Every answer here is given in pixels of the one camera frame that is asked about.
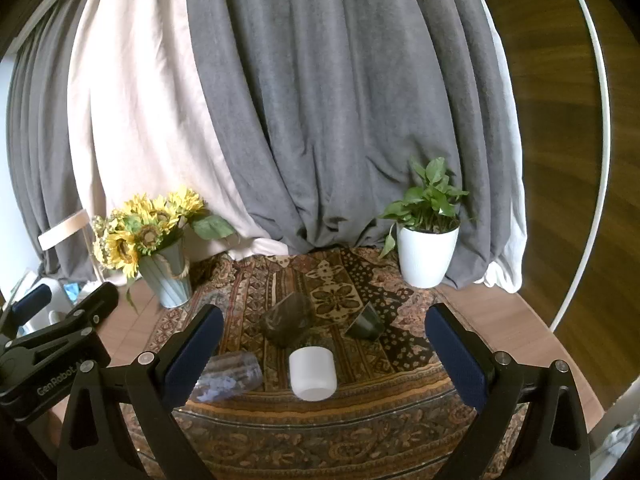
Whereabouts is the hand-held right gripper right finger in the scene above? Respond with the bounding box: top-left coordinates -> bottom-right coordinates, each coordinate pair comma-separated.
425,303 -> 593,480

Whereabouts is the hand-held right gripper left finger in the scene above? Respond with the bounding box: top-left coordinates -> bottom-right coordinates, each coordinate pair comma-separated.
55,304 -> 224,480

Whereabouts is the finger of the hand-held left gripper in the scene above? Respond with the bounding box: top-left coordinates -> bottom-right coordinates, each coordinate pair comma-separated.
0,284 -> 53,342
5,282 -> 120,361

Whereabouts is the white cup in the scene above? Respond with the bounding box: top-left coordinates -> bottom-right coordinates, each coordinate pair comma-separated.
288,346 -> 337,402

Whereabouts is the clear plastic cup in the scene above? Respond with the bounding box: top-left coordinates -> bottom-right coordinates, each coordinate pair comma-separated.
189,352 -> 264,404

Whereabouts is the dark green cup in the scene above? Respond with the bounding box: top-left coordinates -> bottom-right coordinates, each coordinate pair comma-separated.
345,302 -> 385,342

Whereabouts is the brown glass cup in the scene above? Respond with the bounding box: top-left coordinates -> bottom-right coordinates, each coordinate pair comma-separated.
260,292 -> 316,349

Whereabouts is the white plastic container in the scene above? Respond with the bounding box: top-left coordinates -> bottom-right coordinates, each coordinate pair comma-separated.
15,271 -> 81,333

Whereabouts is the grey metal bucket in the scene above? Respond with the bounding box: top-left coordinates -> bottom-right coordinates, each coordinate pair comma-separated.
137,239 -> 194,309

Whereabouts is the sunflower bouquet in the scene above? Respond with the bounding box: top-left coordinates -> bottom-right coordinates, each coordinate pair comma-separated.
91,187 -> 236,313

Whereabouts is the white curtain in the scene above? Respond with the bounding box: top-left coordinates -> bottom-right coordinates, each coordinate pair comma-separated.
475,20 -> 527,294

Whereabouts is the white plant pot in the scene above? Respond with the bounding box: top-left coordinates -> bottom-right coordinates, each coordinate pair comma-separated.
396,223 -> 460,289

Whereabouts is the grey curtain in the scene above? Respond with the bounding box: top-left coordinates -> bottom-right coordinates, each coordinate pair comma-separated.
185,0 -> 522,288
7,0 -> 112,283

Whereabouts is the green leafy plant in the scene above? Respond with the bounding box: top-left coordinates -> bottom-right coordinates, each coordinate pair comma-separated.
377,156 -> 473,260

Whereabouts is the beige curtain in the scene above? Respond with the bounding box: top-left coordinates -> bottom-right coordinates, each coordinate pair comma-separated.
66,0 -> 291,263

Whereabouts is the white hoop tube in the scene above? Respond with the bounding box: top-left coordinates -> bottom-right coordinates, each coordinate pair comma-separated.
547,0 -> 614,333

